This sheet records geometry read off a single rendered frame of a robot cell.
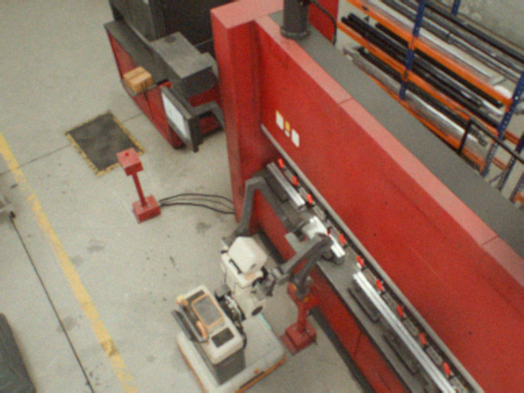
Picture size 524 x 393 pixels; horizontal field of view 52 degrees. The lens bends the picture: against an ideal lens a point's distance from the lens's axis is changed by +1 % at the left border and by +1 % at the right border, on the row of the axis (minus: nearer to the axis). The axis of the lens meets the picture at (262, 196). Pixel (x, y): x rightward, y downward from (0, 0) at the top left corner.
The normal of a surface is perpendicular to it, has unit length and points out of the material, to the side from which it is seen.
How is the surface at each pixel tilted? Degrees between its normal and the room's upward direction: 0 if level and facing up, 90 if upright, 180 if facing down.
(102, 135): 0
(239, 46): 90
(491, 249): 0
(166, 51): 0
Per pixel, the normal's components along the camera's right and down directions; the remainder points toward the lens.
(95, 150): -0.04, -0.64
